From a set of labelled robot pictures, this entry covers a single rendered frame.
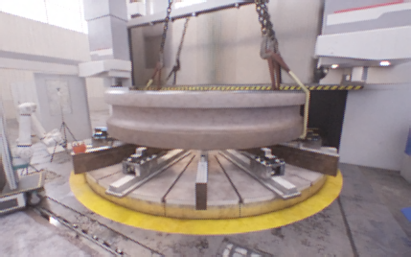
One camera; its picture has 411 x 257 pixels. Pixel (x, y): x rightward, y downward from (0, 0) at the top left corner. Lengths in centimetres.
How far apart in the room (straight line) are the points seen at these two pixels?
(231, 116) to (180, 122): 83
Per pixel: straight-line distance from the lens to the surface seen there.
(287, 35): 562
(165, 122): 317
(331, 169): 397
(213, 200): 272
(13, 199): 401
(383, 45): 371
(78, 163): 405
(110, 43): 670
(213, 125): 301
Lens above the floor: 178
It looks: 12 degrees down
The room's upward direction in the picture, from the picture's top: straight up
